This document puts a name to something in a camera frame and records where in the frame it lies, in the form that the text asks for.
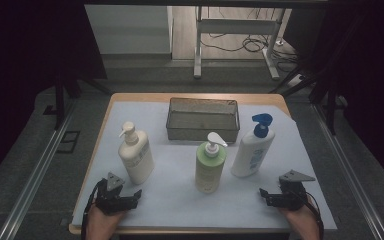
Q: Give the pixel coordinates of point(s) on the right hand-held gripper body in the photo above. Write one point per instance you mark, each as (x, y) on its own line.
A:
(295, 196)

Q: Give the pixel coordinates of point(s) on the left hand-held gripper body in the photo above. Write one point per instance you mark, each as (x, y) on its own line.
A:
(108, 200)

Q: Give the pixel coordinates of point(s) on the cream pump bottle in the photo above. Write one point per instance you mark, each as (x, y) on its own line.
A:
(136, 160)

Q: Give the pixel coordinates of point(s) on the white bottle with blue pump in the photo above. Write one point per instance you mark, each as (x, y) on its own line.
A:
(251, 153)

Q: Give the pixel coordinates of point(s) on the green pump bottle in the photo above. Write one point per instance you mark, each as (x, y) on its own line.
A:
(210, 170)

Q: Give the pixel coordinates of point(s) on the grey mesh basket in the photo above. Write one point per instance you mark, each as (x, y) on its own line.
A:
(201, 123)

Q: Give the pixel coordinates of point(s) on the person's left hand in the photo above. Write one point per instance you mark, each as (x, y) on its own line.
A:
(100, 225)

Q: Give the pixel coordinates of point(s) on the person's right hand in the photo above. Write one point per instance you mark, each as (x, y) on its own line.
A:
(301, 223)

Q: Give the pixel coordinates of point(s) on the white foam mat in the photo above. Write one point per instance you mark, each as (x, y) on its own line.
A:
(180, 200)

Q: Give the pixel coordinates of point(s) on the black stand legs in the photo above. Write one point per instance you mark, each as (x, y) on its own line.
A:
(60, 100)
(330, 103)

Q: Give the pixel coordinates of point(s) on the white power strip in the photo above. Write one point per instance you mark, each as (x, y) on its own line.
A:
(296, 80)

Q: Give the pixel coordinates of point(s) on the dark curtain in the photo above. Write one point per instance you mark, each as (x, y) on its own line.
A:
(373, 83)
(23, 66)

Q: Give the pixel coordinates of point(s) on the white cabinet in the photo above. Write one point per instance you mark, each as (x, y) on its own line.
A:
(130, 30)

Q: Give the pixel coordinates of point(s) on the aluminium floor rail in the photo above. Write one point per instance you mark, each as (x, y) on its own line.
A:
(350, 173)
(33, 180)

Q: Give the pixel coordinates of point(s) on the white metal stand frame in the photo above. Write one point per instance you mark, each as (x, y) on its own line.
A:
(236, 26)

